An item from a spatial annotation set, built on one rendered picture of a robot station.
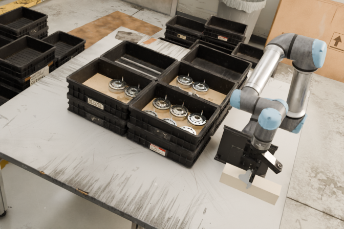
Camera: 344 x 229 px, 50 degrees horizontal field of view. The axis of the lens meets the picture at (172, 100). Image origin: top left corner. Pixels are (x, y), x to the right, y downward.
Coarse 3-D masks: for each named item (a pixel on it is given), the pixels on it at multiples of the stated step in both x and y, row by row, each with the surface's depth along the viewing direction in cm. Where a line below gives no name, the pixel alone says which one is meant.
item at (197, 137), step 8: (192, 96) 201; (208, 104) 197; (136, 112) 185; (144, 112) 184; (216, 112) 192; (152, 120) 182; (160, 120) 180; (208, 120) 186; (168, 128) 180; (176, 128) 177; (192, 136) 175; (200, 136) 175
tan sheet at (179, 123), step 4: (152, 100) 209; (148, 104) 205; (144, 108) 202; (148, 108) 202; (152, 108) 203; (156, 112) 201; (168, 112) 202; (188, 112) 205; (160, 116) 199; (164, 116) 199; (168, 116) 200; (176, 120) 198; (184, 120) 199; (180, 124) 196; (184, 124) 196; (192, 128) 194; (196, 132) 192
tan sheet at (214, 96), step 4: (172, 84) 225; (176, 84) 226; (184, 88) 224; (188, 88) 224; (192, 92) 222; (208, 92) 224; (212, 92) 225; (216, 92) 226; (200, 96) 219; (204, 96) 220; (208, 96) 221; (212, 96) 221; (216, 96) 222; (220, 96) 223; (224, 96) 223; (208, 100) 217; (212, 100) 218; (216, 100) 218; (220, 100) 219
